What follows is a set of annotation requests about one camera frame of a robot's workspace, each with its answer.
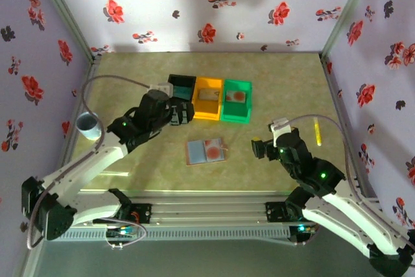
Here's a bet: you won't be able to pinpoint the blue-grey mug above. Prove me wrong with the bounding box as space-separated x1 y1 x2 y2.
75 112 101 141

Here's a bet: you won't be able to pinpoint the yellow pen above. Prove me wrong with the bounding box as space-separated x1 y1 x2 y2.
313 116 324 147

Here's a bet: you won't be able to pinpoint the green plastic bin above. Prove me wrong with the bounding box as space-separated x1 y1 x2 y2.
220 78 254 125

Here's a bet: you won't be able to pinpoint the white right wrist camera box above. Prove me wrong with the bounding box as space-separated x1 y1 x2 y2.
268 117 292 147

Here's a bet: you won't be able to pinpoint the grey slotted cable duct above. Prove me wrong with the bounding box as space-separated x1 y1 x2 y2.
51 226 291 242

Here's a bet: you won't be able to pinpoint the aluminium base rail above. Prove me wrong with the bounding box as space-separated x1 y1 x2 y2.
32 192 383 226

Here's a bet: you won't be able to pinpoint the yellow plastic bin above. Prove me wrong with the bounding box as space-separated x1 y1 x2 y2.
191 76 225 122

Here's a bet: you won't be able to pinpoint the white card red circles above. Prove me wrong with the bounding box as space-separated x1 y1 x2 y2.
226 90 246 102
204 139 223 161

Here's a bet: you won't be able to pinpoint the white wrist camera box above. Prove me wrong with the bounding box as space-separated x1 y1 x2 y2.
147 82 172 97
268 117 292 147

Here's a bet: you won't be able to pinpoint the black plastic bin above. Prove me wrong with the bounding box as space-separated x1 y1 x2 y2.
167 74 198 102

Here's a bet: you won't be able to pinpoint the small green circuit board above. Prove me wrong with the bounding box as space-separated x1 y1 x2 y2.
296 223 317 235
106 224 137 238

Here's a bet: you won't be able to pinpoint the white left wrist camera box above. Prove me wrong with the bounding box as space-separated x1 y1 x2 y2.
147 82 172 97

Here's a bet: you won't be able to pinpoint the aluminium table side rail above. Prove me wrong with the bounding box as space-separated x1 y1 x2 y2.
319 54 380 200
51 56 102 200

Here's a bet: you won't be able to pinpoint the teal bank card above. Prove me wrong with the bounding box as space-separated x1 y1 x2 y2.
173 84 195 100

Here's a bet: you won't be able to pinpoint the aluminium frame post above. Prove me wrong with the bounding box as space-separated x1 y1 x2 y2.
319 0 380 60
30 0 101 64

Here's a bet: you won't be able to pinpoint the grey looped cable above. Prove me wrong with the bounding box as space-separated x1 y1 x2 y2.
104 221 149 251

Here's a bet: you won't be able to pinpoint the beige bank card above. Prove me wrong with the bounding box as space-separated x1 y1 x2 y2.
198 88 220 101

